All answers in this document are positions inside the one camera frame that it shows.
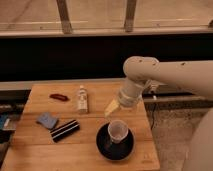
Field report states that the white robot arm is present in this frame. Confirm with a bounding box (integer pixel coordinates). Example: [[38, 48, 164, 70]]
[[104, 56, 213, 171]]

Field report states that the black plate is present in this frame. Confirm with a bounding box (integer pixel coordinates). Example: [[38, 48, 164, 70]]
[[96, 123, 134, 161]]

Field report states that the metal window post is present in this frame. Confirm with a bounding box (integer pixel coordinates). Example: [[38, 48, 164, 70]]
[[124, 0, 137, 32], [56, 0, 72, 34]]

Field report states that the right metal window post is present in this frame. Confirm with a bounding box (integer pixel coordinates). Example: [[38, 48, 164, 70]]
[[124, 0, 137, 32]]

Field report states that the red pen knife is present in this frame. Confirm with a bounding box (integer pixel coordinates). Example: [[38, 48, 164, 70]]
[[49, 94, 69, 101]]

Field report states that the blue sponge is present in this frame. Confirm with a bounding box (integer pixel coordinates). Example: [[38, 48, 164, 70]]
[[36, 113, 58, 130]]

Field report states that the left metal window post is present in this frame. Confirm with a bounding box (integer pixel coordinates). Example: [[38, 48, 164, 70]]
[[56, 0, 72, 34]]

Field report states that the wooden table board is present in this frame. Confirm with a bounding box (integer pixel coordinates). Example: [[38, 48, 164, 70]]
[[2, 81, 160, 171]]

